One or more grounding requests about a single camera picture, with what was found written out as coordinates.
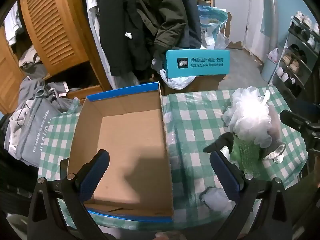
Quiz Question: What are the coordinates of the wooden wardrobe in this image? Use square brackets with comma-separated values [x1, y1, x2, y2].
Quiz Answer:
[0, 0, 105, 113]

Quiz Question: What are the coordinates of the grey printed bag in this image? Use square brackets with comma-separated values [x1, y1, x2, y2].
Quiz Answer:
[4, 79, 80, 168]

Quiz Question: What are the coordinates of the black coat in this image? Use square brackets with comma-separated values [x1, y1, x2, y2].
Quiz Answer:
[99, 0, 160, 77]

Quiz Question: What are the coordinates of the blue cardboard box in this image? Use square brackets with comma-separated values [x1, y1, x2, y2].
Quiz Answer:
[67, 82, 174, 223]

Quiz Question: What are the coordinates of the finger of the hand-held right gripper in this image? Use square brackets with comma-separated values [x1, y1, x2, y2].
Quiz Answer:
[279, 109, 315, 132]

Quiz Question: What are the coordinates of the green scrub sponge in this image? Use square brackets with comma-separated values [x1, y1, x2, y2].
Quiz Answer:
[231, 135, 262, 174]

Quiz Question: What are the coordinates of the brown cardboard box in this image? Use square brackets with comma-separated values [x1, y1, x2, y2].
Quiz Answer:
[160, 74, 227, 97]

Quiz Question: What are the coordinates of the olive green jacket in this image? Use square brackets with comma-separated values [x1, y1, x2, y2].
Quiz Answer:
[131, 0, 188, 63]

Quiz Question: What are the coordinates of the blue plastic bag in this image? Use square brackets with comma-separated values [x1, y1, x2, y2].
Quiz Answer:
[197, 5, 229, 50]

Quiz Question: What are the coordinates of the white shirt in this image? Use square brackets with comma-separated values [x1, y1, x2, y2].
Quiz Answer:
[74, 0, 140, 90]

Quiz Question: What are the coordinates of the green checked tablecloth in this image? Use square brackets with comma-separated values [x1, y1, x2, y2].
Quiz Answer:
[37, 85, 309, 230]

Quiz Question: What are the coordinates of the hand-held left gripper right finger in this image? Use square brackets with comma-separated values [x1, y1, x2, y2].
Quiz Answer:
[209, 150, 294, 240]

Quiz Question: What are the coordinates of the teal box lid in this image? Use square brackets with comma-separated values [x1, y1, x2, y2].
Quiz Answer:
[165, 49, 230, 78]

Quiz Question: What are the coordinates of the white plastic bag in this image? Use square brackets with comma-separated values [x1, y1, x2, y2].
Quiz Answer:
[159, 69, 197, 90]

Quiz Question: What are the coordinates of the white bin bag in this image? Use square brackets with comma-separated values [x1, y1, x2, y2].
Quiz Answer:
[267, 47, 280, 63]

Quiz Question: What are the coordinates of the grey clothes pile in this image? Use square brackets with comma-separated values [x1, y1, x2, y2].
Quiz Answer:
[17, 44, 49, 80]

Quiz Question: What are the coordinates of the white door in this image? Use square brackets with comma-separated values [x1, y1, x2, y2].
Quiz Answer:
[244, 0, 268, 55]

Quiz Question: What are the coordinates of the metal shoe rack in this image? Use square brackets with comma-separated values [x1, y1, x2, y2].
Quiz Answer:
[269, 10, 320, 98]

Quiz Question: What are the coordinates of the white bath pouf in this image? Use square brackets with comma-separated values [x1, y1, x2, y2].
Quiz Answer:
[222, 87, 273, 150]

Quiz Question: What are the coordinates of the light blue trash bin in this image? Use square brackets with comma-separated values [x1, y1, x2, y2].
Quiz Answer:
[260, 47, 280, 83]

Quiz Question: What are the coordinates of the dark blue garment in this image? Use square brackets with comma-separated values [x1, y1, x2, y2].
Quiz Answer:
[175, 0, 203, 49]

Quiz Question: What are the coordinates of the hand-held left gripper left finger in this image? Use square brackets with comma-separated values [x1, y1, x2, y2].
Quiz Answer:
[27, 149, 110, 240]

